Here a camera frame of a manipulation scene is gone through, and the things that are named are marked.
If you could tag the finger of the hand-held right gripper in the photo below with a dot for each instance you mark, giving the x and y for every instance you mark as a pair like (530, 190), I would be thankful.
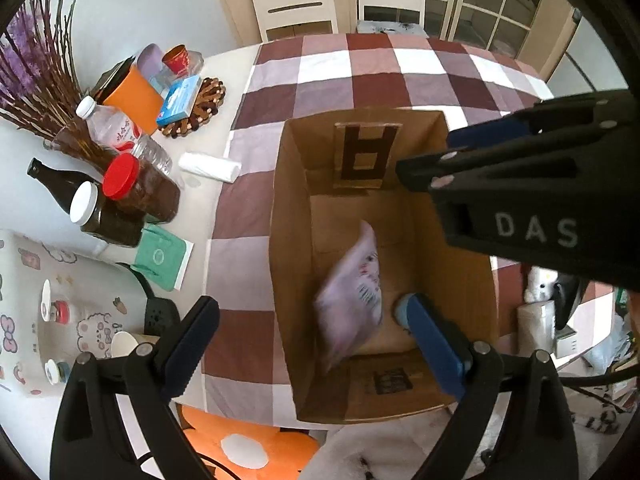
(485, 130)
(475, 167)

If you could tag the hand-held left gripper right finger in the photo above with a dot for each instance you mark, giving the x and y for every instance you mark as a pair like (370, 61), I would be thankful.
(430, 340)

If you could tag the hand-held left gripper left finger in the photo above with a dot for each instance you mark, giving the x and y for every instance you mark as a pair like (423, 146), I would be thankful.
(192, 345)

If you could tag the purple white snack packet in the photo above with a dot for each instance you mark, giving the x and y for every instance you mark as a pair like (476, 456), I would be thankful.
(350, 300)

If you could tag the brown cardboard box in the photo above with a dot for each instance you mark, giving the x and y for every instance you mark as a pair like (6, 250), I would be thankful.
(295, 260)

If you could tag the black power strip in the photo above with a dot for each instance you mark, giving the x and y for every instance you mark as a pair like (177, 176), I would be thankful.
(160, 315)

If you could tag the white plush toy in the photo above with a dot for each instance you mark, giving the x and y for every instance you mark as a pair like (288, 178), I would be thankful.
(539, 282)

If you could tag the paper cup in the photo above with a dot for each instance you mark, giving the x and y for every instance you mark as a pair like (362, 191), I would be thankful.
(125, 344)

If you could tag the orange flower cushion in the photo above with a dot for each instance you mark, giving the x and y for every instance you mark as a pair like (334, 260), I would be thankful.
(210, 435)

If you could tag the green paper packet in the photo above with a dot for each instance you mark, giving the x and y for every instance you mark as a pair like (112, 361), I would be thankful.
(162, 257)

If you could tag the white box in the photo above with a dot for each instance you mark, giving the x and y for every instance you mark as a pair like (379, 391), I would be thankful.
(535, 330)

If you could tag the grey fluffy clothing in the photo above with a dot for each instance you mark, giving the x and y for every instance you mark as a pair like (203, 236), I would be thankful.
(380, 445)

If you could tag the wooden glass pane door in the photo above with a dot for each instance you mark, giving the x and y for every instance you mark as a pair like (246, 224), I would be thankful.
(500, 10)

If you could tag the small red label bottle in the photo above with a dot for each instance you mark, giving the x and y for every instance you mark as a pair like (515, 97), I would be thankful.
(60, 310)

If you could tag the small tape roll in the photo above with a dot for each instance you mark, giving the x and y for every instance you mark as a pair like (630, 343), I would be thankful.
(54, 371)

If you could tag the white lid glass jar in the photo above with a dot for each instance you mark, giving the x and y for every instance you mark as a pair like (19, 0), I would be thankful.
(110, 222)

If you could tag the red lid glass jar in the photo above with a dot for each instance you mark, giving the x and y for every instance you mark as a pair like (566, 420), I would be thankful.
(145, 195)

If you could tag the brown white checkered tablecloth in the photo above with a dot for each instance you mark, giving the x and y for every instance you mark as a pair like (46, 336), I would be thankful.
(325, 75)

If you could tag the cartoon print storage box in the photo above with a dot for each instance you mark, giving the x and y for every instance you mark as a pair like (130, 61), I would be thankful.
(25, 320)

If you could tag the white tissue roll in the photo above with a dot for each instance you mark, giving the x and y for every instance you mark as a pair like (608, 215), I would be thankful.
(210, 166)

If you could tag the dark glass bottle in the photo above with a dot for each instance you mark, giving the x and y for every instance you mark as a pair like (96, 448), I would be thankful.
(55, 180)

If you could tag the glass flower vase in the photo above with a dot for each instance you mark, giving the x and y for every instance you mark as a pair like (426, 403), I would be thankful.
(80, 145)

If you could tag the clear plastic water bottle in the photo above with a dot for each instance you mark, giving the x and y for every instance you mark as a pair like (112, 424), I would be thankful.
(107, 127)

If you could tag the round wooden trivet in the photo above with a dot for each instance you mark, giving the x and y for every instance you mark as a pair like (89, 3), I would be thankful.
(207, 105)

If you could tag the blue tissue pack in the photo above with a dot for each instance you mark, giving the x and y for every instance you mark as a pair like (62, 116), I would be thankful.
(177, 100)

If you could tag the orange box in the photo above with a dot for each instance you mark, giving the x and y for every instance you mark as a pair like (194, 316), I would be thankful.
(135, 97)

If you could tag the red patterned cup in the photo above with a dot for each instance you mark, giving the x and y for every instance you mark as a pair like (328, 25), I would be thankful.
(175, 60)

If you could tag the purple cup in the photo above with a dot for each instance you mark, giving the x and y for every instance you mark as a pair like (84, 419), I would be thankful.
(149, 57)

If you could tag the purple dried flower bunch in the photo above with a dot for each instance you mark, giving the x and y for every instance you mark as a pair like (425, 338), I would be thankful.
(30, 60)

